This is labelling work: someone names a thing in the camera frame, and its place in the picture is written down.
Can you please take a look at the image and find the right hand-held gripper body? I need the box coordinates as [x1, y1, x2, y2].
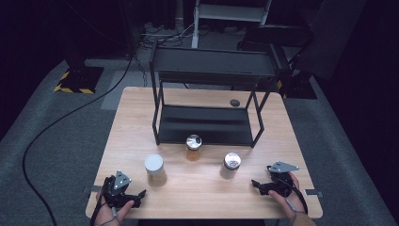
[266, 161, 300, 198]

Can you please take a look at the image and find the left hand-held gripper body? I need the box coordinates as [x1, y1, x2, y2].
[102, 169, 141, 209]

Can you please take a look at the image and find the white-lid spice jar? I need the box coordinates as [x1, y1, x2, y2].
[144, 153, 168, 188]

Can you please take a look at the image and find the black two-tier metal rack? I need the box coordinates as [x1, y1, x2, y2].
[149, 40, 292, 150]

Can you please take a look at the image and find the steel-lid jar with orange contents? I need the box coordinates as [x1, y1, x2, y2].
[184, 134, 203, 163]

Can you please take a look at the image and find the person's right hand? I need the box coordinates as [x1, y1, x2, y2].
[267, 171, 311, 221]

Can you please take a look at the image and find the person's left hand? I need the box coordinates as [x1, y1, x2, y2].
[93, 187, 136, 226]

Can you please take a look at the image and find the grey tape piece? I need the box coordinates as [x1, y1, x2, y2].
[304, 188, 325, 199]
[82, 185, 104, 194]

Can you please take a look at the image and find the black stand base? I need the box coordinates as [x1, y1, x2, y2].
[277, 71, 318, 101]

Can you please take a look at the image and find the black base with yellow stripes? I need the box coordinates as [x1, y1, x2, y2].
[53, 65, 105, 95]

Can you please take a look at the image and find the grey panel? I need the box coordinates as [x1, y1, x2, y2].
[294, 0, 369, 81]

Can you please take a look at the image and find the right hand-held gripper cable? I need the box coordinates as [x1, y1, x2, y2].
[281, 177, 311, 216]

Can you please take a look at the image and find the hand-held gripper cable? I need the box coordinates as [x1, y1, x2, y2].
[89, 187, 106, 226]
[281, 177, 311, 216]

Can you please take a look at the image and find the left hand-held gripper cable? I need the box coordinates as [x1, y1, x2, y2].
[89, 187, 106, 226]

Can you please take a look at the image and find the long black floor cable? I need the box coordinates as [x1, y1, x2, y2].
[21, 46, 135, 226]

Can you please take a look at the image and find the bundle of floor cables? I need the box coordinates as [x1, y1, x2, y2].
[136, 21, 196, 51]

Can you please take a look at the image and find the white metal stand frame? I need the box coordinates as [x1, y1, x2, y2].
[190, 0, 274, 50]

